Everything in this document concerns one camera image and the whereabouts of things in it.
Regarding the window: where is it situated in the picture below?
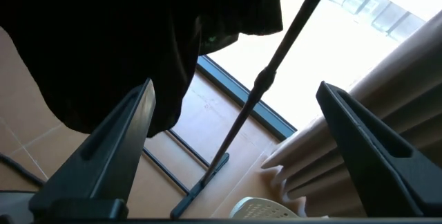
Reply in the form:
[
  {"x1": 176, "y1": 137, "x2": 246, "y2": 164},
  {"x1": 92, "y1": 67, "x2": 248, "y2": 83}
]
[{"x1": 196, "y1": 0, "x2": 442, "y2": 142}]

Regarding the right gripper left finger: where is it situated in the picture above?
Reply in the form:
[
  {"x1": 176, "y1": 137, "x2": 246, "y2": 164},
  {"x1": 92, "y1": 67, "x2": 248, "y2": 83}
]
[{"x1": 28, "y1": 77, "x2": 157, "y2": 218}]

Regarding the black knit garment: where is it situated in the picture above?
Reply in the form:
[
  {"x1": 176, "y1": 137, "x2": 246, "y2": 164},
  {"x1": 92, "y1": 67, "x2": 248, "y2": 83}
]
[{"x1": 0, "y1": 0, "x2": 284, "y2": 139}]

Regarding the brown curtain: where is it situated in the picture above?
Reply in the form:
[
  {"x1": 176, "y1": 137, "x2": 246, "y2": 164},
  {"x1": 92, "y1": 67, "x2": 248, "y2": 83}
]
[{"x1": 260, "y1": 9, "x2": 442, "y2": 218}]

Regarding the white laundry basket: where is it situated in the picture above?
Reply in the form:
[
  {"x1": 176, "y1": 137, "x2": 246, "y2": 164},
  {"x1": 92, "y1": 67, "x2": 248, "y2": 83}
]
[{"x1": 228, "y1": 196, "x2": 300, "y2": 219}]

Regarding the black clothes rack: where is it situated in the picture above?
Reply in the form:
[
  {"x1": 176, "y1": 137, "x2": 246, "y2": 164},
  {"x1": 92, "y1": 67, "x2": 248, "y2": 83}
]
[{"x1": 142, "y1": 0, "x2": 338, "y2": 220}]

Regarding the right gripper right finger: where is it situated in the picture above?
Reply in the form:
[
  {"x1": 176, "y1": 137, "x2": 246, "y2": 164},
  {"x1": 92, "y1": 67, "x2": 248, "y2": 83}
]
[{"x1": 316, "y1": 80, "x2": 442, "y2": 218}]

